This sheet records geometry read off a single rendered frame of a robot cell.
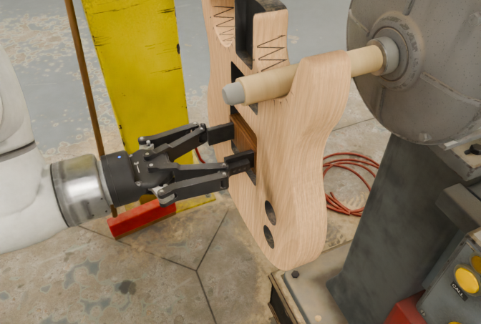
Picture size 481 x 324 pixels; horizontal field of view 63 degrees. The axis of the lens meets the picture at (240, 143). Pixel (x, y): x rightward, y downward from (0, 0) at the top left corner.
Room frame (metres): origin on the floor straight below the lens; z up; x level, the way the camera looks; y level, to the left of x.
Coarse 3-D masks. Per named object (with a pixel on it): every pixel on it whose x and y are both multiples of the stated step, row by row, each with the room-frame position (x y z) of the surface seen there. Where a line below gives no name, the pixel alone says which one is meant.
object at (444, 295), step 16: (464, 240) 0.25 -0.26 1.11; (480, 240) 0.24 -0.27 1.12; (464, 256) 0.24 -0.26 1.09; (448, 272) 0.24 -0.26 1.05; (432, 288) 0.25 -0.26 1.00; (448, 288) 0.23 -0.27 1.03; (480, 288) 0.21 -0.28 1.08; (416, 304) 0.26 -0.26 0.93; (432, 304) 0.24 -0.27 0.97; (448, 304) 0.22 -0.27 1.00; (464, 304) 0.21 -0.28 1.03; (480, 304) 0.20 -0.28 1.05; (432, 320) 0.22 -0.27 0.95; (448, 320) 0.21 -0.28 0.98; (464, 320) 0.20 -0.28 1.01; (480, 320) 0.19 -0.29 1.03
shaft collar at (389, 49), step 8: (376, 40) 0.43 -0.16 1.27; (384, 40) 0.42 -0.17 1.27; (392, 40) 0.43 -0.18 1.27; (384, 48) 0.41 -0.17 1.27; (392, 48) 0.41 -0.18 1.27; (384, 56) 0.41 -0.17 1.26; (392, 56) 0.41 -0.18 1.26; (384, 64) 0.40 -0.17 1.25; (392, 64) 0.41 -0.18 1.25; (376, 72) 0.41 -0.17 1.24; (384, 72) 0.40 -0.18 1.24
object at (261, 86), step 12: (360, 48) 0.42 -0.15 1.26; (372, 48) 0.42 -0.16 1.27; (360, 60) 0.40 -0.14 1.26; (372, 60) 0.40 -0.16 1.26; (264, 72) 0.37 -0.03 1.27; (276, 72) 0.37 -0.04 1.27; (288, 72) 0.37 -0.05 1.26; (360, 72) 0.40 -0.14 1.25; (252, 84) 0.35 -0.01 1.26; (264, 84) 0.35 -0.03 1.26; (276, 84) 0.35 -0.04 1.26; (288, 84) 0.36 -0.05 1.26; (252, 96) 0.34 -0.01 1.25; (264, 96) 0.35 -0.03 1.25; (276, 96) 0.35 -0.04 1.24
